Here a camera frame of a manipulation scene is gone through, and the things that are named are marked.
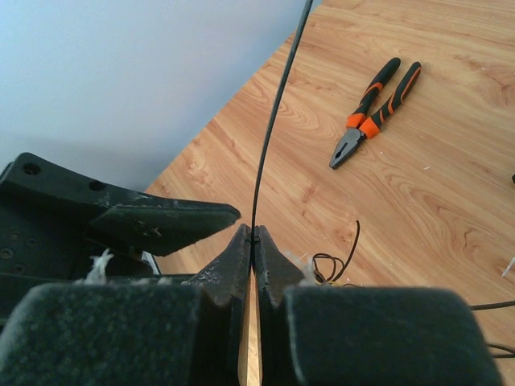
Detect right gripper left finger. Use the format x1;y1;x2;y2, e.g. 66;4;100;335
1;225;250;385

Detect black zip tie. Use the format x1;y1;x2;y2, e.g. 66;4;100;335
248;0;315;242

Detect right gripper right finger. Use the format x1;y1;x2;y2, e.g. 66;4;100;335
253;226;503;385

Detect large orange black pliers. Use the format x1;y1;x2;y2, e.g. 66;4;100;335
329;57;422;170

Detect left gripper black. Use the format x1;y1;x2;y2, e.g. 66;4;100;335
1;153;241;321

